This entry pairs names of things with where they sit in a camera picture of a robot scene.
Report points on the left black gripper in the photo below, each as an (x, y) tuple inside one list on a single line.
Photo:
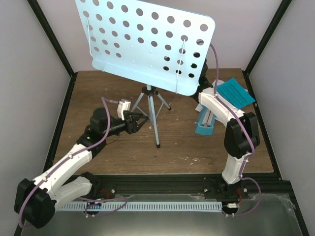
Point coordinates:
[(134, 128)]

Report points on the blue metronome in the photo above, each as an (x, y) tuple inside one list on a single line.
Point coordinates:
[(204, 124)]

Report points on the light blue music stand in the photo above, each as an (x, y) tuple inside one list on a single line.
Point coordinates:
[(152, 44)]

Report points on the white sheet music page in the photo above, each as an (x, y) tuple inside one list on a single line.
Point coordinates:
[(199, 107)]

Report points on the blue sheet music page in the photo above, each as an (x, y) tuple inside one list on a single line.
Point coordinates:
[(234, 93)]

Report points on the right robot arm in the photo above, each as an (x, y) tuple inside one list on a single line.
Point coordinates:
[(241, 129)]

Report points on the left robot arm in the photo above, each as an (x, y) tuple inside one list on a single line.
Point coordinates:
[(38, 199)]

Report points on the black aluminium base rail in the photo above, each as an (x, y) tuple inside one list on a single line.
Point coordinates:
[(211, 186)]

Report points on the light blue slotted cable duct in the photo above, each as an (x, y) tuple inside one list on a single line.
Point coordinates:
[(144, 206)]

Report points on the left black frame post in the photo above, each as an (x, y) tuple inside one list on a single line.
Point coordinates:
[(37, 10)]

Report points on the black frame post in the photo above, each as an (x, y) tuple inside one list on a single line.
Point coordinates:
[(276, 19), (37, 10)]

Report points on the right black frame post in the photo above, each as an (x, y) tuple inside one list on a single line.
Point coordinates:
[(276, 19)]

